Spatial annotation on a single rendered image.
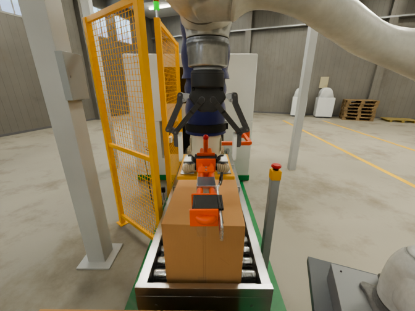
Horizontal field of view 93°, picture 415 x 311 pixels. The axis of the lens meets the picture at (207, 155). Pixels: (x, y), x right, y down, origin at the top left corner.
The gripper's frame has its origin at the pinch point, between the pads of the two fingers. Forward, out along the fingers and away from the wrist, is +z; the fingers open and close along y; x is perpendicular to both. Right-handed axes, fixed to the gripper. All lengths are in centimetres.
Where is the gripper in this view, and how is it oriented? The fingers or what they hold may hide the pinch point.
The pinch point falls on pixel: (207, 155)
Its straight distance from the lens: 50.8
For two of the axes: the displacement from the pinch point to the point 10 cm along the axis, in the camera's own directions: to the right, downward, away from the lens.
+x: -0.1, 3.4, -9.4
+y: -10.0, 0.0, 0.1
